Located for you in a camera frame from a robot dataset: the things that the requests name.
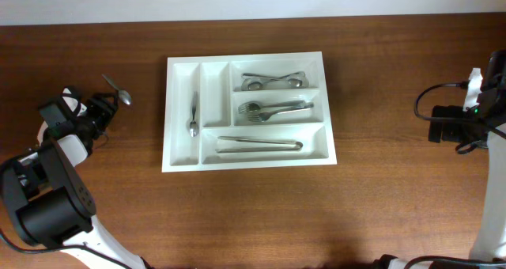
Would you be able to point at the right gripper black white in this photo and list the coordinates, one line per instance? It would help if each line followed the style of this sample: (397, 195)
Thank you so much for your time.
(448, 132)

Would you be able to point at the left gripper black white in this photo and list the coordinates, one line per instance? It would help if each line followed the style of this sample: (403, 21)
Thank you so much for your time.
(105, 108)

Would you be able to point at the small metal teaspoon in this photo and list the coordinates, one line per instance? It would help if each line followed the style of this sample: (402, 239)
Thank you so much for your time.
(123, 95)
(193, 127)

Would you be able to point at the metal tweezers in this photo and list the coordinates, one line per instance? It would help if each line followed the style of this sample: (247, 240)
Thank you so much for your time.
(250, 145)

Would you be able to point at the large metal spoon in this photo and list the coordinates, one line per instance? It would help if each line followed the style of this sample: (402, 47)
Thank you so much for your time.
(253, 85)
(294, 80)

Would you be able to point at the metal fork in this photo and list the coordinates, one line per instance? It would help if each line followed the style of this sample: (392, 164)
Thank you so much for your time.
(254, 106)
(265, 116)

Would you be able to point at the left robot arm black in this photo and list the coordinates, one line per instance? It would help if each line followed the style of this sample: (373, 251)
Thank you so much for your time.
(47, 202)

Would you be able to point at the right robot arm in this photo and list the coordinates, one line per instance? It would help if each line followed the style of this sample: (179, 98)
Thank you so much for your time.
(478, 124)

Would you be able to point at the white plastic cutlery tray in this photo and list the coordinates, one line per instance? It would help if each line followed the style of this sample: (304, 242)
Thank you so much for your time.
(225, 82)

